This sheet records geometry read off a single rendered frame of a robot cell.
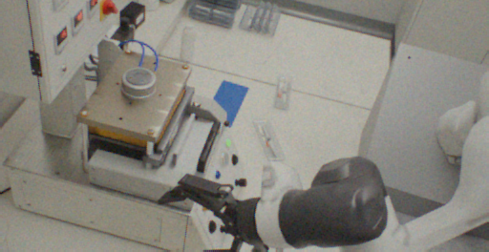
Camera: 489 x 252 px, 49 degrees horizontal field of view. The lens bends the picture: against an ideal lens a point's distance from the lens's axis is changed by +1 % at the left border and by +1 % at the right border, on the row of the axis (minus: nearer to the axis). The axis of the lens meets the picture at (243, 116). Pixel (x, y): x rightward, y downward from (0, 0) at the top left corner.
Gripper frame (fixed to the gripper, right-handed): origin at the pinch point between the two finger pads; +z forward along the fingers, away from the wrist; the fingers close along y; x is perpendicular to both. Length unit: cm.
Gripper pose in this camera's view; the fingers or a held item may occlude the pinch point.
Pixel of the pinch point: (185, 227)
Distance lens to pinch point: 98.7
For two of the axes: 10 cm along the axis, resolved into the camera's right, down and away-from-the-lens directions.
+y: 4.7, 8.5, 2.5
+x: 5.2, -4.9, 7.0
